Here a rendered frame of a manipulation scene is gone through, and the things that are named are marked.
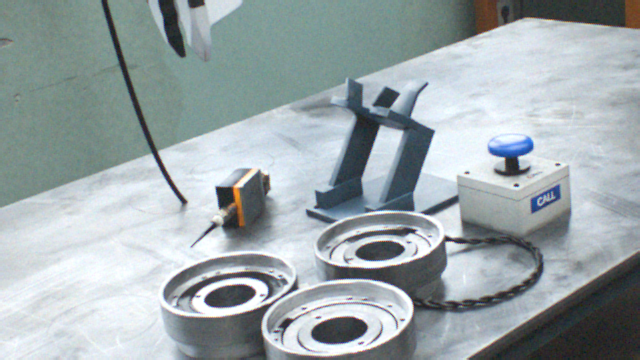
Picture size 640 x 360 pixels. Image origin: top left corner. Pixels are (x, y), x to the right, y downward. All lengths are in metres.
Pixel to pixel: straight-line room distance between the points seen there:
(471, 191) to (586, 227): 0.10
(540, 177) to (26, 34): 1.67
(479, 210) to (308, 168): 0.25
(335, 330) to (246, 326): 0.06
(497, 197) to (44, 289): 0.40
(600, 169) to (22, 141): 1.64
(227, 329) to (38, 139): 1.74
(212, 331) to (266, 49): 2.04
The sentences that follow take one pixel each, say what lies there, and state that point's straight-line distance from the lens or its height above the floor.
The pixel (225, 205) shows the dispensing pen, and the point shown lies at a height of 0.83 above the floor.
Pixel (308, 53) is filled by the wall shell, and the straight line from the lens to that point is 2.86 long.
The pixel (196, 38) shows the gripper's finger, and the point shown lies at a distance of 0.95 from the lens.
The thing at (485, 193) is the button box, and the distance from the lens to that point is 0.93.
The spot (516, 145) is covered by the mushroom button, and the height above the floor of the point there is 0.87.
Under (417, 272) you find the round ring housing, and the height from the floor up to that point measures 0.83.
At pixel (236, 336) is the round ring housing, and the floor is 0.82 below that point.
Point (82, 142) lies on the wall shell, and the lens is 2.52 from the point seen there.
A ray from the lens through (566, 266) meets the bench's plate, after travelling 0.87.
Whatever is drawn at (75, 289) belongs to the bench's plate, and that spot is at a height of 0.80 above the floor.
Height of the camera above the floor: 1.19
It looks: 19 degrees down
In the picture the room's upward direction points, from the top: 7 degrees counter-clockwise
